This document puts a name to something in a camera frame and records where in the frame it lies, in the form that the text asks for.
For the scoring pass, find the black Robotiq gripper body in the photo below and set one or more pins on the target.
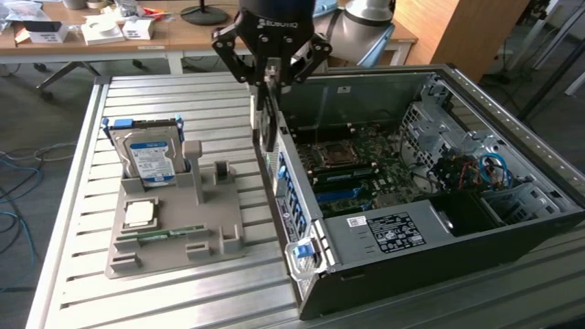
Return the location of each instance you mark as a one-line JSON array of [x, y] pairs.
[[276, 17]]

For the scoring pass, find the low-profile graphics card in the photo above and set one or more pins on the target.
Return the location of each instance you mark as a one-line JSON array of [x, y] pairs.
[[271, 120]]

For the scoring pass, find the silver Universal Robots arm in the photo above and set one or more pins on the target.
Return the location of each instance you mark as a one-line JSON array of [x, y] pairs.
[[365, 13]]

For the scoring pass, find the black round lamp base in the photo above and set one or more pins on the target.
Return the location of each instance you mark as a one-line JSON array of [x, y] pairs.
[[203, 16]]

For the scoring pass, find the small white labelled box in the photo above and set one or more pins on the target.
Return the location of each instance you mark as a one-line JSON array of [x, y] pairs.
[[137, 30]]

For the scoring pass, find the white box with tape roll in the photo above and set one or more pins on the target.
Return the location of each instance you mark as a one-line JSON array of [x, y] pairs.
[[103, 32]]

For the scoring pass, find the CPU socket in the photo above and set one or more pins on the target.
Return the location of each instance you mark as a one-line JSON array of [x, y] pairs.
[[340, 154]]

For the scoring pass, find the wooden cabinet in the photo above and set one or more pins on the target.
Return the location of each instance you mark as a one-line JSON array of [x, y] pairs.
[[457, 34]]

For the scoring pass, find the hard disk with blue caddy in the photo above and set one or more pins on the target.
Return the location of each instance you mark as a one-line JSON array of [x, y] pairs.
[[145, 154]]

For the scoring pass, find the wooden desk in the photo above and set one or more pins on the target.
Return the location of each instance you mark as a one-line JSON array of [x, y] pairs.
[[68, 48]]

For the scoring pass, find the green motherboard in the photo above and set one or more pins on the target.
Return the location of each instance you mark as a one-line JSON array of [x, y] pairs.
[[393, 171]]

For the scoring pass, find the white box with black device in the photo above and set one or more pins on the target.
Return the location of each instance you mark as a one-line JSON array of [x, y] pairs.
[[48, 34]]

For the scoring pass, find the blue expansion slot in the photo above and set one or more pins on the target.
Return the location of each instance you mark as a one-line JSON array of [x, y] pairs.
[[339, 197]]

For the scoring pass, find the grey chipset heatsink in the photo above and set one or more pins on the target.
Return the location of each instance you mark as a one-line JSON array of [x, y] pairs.
[[388, 201]]

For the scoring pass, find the grey parts rack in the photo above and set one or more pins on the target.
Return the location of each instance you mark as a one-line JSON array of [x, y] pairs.
[[183, 212]]

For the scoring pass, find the silver CPU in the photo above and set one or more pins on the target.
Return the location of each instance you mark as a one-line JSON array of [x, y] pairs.
[[137, 214]]

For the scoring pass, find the green RAM stick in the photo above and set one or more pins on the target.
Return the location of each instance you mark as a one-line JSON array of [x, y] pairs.
[[160, 234]]

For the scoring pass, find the grey power supply unit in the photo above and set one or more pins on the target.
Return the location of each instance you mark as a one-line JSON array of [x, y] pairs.
[[356, 240]]

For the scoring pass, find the blue case latch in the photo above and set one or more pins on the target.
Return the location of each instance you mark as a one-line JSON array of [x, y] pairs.
[[303, 250]]

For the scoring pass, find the black open PC case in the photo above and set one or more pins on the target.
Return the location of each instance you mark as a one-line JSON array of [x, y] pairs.
[[411, 274]]

